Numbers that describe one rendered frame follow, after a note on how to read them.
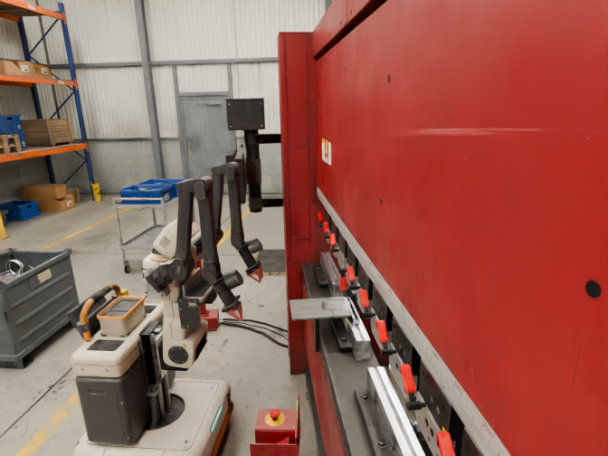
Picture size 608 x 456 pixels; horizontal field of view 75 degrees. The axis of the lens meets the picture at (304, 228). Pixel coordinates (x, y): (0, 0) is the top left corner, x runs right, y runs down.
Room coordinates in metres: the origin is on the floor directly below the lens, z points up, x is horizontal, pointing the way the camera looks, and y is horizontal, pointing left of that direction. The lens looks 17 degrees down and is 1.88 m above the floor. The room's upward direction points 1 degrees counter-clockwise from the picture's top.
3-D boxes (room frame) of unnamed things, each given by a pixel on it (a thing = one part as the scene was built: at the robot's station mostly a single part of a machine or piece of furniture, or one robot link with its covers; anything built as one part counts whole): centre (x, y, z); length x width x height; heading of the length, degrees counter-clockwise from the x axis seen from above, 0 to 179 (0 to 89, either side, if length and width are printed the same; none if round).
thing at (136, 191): (4.69, 1.87, 0.92); 0.50 x 0.36 x 0.18; 84
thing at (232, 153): (2.81, 0.46, 1.42); 0.45 x 0.12 x 0.36; 6
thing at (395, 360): (0.90, -0.28, 1.26); 0.15 x 0.09 x 0.17; 6
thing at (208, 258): (1.58, 0.40, 1.40); 0.11 x 0.06 x 0.43; 174
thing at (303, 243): (2.66, -0.29, 1.15); 0.85 x 0.25 x 2.30; 96
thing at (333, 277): (2.22, -0.16, 0.92); 0.50 x 0.06 x 0.10; 6
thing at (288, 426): (1.16, 0.11, 0.75); 0.20 x 0.16 x 0.18; 178
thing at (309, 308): (1.65, -0.06, 1.00); 0.26 x 0.18 x 0.01; 96
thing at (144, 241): (4.86, 1.84, 0.47); 0.90 x 0.66 x 0.95; 174
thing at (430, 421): (0.70, -0.30, 1.26); 0.15 x 0.09 x 0.17; 6
